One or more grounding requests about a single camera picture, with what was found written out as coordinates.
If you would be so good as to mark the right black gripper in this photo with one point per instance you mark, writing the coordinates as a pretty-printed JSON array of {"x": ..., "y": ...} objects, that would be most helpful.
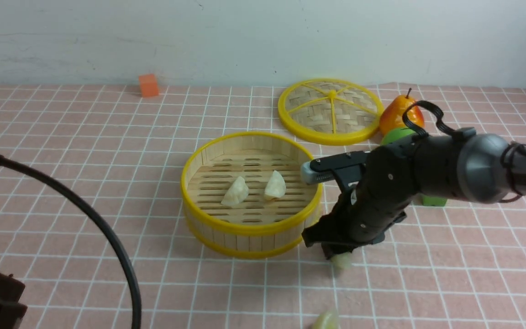
[{"x": 362, "y": 215}]

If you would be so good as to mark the pale green dumpling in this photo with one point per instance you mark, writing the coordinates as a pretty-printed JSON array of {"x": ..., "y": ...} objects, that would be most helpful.
[{"x": 342, "y": 261}]

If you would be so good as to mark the white dumpling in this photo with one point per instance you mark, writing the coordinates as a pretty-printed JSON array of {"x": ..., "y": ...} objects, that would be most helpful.
[
  {"x": 276, "y": 187},
  {"x": 236, "y": 193}
]

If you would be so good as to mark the pale dumpling bottom edge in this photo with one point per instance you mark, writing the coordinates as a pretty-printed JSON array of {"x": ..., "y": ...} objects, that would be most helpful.
[{"x": 327, "y": 320}]

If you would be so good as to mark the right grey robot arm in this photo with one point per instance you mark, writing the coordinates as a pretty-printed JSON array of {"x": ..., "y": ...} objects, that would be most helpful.
[{"x": 464, "y": 165}]

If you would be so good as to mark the bamboo steamer lid yellow rim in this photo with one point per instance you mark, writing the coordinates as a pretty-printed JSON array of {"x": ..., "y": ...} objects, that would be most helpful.
[{"x": 330, "y": 111}]

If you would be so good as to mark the bamboo steamer tray yellow rim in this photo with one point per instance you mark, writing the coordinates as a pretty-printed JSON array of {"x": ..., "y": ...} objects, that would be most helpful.
[{"x": 255, "y": 228}]

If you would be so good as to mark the green foam cube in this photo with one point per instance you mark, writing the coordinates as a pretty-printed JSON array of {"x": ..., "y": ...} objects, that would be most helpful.
[{"x": 433, "y": 201}]

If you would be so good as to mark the green toy watermelon ball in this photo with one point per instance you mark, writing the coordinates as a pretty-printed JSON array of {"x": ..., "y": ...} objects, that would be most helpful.
[{"x": 396, "y": 134}]

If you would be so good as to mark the orange toy pear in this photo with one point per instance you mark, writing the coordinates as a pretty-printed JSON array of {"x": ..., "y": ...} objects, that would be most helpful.
[{"x": 391, "y": 118}]

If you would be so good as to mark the pink checkered tablecloth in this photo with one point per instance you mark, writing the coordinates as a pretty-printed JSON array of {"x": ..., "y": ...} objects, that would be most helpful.
[{"x": 462, "y": 266}]

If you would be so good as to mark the orange foam cube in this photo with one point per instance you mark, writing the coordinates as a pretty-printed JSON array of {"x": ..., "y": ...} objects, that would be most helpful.
[{"x": 148, "y": 84}]

